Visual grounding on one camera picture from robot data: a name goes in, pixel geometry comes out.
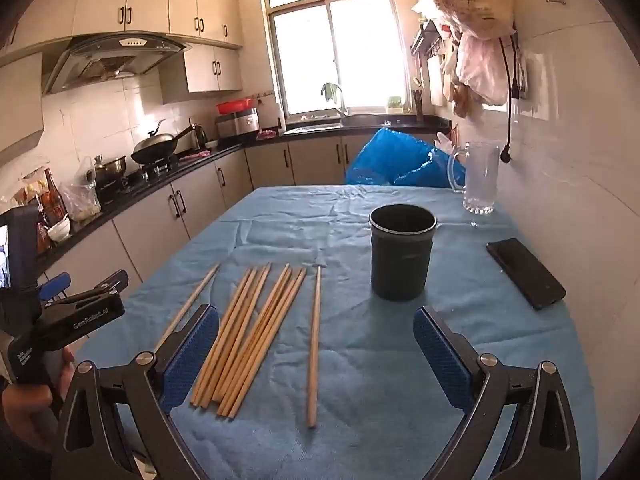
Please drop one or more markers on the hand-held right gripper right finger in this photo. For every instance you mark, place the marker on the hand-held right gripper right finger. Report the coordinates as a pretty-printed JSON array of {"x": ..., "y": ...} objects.
[{"x": 440, "y": 355}]

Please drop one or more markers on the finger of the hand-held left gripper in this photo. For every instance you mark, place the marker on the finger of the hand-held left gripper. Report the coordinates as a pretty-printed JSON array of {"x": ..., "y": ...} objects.
[
  {"x": 112, "y": 282},
  {"x": 55, "y": 286}
]

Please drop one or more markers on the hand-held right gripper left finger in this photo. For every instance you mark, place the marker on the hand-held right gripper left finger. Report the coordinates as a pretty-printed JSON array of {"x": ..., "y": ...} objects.
[{"x": 192, "y": 355}]

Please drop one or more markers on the bunch of wooden chopsticks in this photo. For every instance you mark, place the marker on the bunch of wooden chopsticks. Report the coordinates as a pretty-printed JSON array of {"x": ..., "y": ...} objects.
[{"x": 250, "y": 330}]

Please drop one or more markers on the dark grey utensil holder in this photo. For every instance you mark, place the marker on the dark grey utensil holder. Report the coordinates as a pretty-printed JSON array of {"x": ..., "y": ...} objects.
[{"x": 400, "y": 265}]

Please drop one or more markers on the person's left hand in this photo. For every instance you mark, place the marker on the person's left hand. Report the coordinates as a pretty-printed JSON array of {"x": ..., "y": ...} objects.
[{"x": 30, "y": 415}]

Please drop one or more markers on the white bowl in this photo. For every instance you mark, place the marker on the white bowl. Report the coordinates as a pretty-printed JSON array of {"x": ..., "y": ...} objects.
[{"x": 60, "y": 232}]

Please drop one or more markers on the cream base cabinets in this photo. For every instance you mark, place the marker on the cream base cabinets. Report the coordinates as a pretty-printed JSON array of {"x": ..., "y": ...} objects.
[{"x": 150, "y": 220}]

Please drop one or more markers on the clear plastic bag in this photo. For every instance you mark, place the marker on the clear plastic bag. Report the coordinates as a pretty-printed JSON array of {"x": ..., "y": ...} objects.
[{"x": 80, "y": 200}]

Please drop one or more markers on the brown sauce bottle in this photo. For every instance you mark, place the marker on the brown sauce bottle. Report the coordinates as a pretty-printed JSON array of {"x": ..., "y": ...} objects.
[{"x": 52, "y": 195}]

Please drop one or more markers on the blue tablecloth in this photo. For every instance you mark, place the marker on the blue tablecloth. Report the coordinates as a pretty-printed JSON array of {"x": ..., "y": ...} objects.
[{"x": 350, "y": 400}]

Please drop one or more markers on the metal cooking pot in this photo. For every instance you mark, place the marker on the metal cooking pot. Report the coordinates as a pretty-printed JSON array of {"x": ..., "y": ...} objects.
[{"x": 112, "y": 172}]

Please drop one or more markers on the black smartphone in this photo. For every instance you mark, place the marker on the black smartphone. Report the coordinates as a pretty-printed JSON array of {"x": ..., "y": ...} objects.
[{"x": 525, "y": 272}]

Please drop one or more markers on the black gas stove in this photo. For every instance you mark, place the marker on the black gas stove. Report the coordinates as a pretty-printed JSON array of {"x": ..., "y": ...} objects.
[{"x": 155, "y": 169}]

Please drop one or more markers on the black wok with lid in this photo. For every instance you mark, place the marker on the black wok with lid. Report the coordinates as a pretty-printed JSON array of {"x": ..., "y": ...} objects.
[{"x": 155, "y": 147}]

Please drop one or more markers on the metal kettle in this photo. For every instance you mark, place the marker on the metal kettle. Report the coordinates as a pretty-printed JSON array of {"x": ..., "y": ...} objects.
[{"x": 201, "y": 135}]

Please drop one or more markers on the clear glass mug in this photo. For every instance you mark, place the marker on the clear glass mug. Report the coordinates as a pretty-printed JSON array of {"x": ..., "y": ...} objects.
[{"x": 482, "y": 180}]

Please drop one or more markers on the silver rice cooker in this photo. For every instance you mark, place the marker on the silver rice cooker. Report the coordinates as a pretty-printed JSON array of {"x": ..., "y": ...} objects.
[{"x": 237, "y": 124}]

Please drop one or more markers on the blue plastic bag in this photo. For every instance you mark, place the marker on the blue plastic bag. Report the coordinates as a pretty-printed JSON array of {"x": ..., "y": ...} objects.
[{"x": 385, "y": 160}]

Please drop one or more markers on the white plastic bag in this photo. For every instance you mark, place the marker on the white plastic bag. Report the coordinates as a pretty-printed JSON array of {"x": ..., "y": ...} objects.
[{"x": 447, "y": 144}]

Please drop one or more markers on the pink cloth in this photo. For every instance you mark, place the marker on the pink cloth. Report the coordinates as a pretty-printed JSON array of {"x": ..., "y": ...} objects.
[{"x": 266, "y": 135}]

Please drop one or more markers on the red plastic basin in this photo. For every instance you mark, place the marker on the red plastic basin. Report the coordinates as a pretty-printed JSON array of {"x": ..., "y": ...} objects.
[{"x": 235, "y": 106}]

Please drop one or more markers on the grey range hood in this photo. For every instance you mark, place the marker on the grey range hood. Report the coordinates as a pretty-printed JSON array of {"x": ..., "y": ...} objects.
[{"x": 115, "y": 52}]

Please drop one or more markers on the black kitchen countertop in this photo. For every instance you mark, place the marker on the black kitchen countertop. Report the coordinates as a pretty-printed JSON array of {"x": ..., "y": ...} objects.
[{"x": 400, "y": 122}]

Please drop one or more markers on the dark cutlery holder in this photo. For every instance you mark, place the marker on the dark cutlery holder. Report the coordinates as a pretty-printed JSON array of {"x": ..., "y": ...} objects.
[{"x": 418, "y": 110}]

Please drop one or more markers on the green container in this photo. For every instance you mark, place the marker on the green container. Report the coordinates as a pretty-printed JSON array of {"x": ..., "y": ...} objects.
[{"x": 395, "y": 105}]

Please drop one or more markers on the steel sink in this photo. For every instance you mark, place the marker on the steel sink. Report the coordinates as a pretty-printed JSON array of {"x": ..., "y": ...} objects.
[{"x": 315, "y": 127}]

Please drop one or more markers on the metal faucet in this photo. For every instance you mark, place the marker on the metal faucet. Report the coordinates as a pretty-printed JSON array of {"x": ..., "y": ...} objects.
[{"x": 344, "y": 107}]

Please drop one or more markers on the white cutting board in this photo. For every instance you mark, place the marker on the white cutting board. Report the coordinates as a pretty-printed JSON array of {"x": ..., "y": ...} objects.
[{"x": 435, "y": 85}]

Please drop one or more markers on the green cloth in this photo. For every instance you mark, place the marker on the green cloth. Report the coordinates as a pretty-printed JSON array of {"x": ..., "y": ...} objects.
[{"x": 329, "y": 92}]

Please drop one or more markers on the pink hanging plastic bag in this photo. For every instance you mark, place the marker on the pink hanging plastic bag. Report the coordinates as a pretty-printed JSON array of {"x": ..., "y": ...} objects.
[{"x": 480, "y": 70}]

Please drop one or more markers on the kitchen window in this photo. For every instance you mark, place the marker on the kitchen window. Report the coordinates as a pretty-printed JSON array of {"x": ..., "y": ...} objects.
[{"x": 325, "y": 50}]

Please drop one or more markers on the printed hanging plastic bag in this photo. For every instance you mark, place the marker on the printed hanging plastic bag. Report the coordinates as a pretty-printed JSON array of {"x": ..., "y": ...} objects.
[{"x": 475, "y": 5}]

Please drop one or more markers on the wall power socket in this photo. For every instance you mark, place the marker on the wall power socket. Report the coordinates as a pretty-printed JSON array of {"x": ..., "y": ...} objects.
[{"x": 532, "y": 85}]

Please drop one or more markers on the black wall rack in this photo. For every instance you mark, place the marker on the black wall rack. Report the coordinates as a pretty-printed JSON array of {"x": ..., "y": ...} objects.
[{"x": 425, "y": 40}]

